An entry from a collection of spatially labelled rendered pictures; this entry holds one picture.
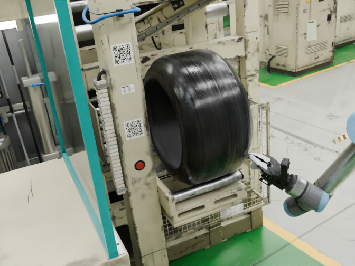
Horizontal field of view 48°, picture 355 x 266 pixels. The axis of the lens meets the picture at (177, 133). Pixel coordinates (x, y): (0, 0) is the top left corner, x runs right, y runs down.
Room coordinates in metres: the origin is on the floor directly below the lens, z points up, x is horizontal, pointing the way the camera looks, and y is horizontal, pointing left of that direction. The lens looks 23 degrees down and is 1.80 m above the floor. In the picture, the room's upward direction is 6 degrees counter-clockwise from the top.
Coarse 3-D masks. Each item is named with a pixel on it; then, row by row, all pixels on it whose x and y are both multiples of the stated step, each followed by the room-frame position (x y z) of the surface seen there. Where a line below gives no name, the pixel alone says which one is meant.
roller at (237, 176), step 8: (224, 176) 1.49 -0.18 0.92; (232, 176) 1.49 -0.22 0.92; (240, 176) 1.50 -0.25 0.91; (200, 184) 1.45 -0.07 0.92; (208, 184) 1.45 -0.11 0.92; (216, 184) 1.45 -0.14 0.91; (224, 184) 1.47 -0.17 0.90; (176, 192) 1.40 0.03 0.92; (184, 192) 1.40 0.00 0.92; (192, 192) 1.41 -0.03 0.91; (200, 192) 1.42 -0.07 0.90; (176, 200) 1.38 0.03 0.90
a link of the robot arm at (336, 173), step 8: (352, 144) 1.35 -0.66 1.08; (344, 152) 1.38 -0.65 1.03; (352, 152) 1.34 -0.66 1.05; (336, 160) 1.42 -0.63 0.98; (344, 160) 1.37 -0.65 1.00; (352, 160) 1.34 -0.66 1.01; (328, 168) 1.45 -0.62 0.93; (336, 168) 1.40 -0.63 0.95; (344, 168) 1.37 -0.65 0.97; (352, 168) 1.36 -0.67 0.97; (320, 176) 1.50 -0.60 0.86; (328, 176) 1.43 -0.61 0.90; (336, 176) 1.40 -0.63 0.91; (344, 176) 1.39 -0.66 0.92; (320, 184) 1.47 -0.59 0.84; (328, 184) 1.43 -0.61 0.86; (336, 184) 1.42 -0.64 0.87; (328, 192) 1.45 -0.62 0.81
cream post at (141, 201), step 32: (96, 0) 1.39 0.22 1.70; (128, 0) 1.43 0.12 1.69; (96, 32) 1.45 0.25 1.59; (128, 32) 1.43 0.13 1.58; (128, 64) 1.42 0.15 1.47; (128, 96) 1.41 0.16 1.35; (128, 160) 1.40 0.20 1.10; (128, 192) 1.39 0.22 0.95; (128, 224) 1.49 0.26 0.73; (160, 224) 1.43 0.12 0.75; (160, 256) 1.42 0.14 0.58
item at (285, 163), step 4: (284, 160) 1.37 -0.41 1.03; (288, 160) 1.37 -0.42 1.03; (284, 164) 1.35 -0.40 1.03; (288, 164) 1.36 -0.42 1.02; (284, 168) 1.35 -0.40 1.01; (288, 168) 1.36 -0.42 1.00; (284, 172) 1.36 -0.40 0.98; (288, 172) 1.39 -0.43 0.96; (284, 176) 1.37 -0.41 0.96; (288, 176) 1.41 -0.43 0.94; (284, 180) 1.38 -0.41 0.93
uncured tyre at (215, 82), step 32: (160, 64) 1.55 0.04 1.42; (192, 64) 1.49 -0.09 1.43; (224, 64) 1.50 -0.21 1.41; (160, 96) 1.82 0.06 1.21; (192, 96) 1.37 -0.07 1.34; (224, 96) 1.39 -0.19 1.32; (160, 128) 1.79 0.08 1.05; (192, 128) 1.33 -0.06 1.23; (224, 128) 1.34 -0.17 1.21; (160, 160) 1.65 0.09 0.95; (192, 160) 1.33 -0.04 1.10; (224, 160) 1.36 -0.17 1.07
